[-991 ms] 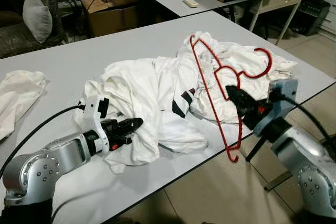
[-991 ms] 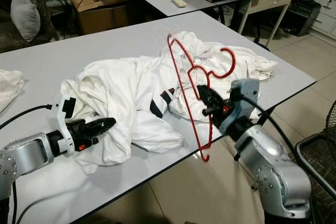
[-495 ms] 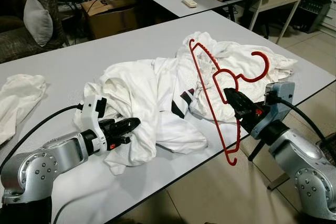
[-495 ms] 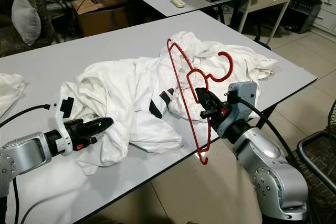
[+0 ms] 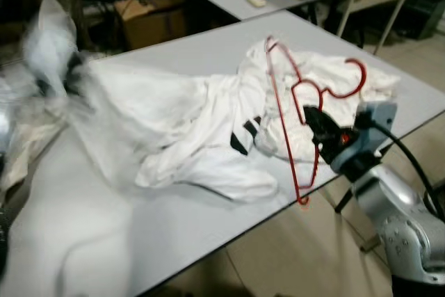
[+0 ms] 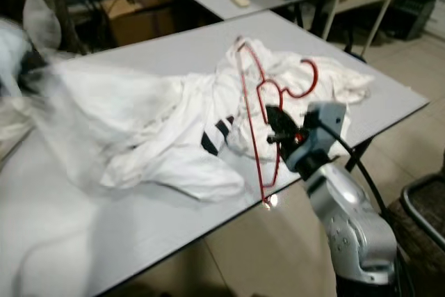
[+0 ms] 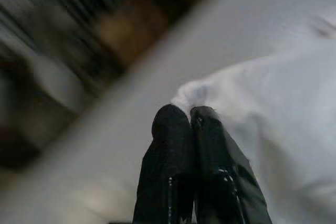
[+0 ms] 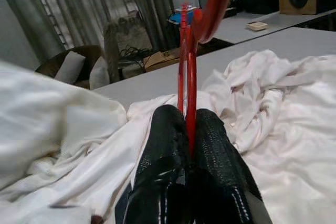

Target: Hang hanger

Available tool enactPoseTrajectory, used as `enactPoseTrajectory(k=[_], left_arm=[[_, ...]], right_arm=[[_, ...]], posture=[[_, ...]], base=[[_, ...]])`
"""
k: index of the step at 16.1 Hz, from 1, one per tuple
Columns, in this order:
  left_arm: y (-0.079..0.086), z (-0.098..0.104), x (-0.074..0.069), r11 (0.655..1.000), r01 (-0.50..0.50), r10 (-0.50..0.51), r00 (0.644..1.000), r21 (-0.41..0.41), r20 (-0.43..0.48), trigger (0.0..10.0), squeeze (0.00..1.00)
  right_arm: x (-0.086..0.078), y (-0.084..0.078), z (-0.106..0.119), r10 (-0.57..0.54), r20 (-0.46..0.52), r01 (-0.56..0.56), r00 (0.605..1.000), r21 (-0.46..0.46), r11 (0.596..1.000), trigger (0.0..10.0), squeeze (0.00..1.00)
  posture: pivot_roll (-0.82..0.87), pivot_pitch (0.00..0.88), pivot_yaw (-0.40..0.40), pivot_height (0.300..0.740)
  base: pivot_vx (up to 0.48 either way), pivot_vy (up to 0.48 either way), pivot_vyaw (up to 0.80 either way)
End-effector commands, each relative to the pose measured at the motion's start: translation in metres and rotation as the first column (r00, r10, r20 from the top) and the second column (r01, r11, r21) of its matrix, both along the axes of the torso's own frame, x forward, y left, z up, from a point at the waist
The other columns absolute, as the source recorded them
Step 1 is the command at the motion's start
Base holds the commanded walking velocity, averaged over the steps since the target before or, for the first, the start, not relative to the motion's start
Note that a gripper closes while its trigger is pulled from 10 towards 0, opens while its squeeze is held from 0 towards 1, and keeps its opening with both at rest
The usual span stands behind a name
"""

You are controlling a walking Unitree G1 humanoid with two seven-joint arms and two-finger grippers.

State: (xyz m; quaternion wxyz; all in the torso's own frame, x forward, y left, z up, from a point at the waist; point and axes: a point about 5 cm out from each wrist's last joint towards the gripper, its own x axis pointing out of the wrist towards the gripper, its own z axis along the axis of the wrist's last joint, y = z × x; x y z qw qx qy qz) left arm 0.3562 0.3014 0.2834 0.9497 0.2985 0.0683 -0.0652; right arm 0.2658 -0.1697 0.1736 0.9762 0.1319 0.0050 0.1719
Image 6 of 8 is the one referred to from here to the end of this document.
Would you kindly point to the white shirt with colourful print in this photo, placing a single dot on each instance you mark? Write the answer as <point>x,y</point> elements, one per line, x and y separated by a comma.
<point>104,116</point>

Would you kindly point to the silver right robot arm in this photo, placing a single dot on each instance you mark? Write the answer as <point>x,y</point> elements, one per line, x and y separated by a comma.
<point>354,227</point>

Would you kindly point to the brown cardboard box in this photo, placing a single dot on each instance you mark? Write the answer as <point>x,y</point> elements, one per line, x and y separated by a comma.
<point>135,22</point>

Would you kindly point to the white remote control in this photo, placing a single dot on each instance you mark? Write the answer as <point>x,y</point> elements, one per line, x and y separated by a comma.
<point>242,0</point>

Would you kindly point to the patterned cushion metal chair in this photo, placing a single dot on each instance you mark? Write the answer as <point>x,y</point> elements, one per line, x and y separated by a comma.
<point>424,227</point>

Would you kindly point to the black crate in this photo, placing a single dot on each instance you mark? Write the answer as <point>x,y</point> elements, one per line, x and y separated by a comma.
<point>414,12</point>

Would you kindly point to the large white table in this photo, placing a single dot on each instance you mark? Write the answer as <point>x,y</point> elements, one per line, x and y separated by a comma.
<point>146,241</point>

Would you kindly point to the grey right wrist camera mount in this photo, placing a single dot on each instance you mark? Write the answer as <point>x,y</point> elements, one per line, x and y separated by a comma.
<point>323,130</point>

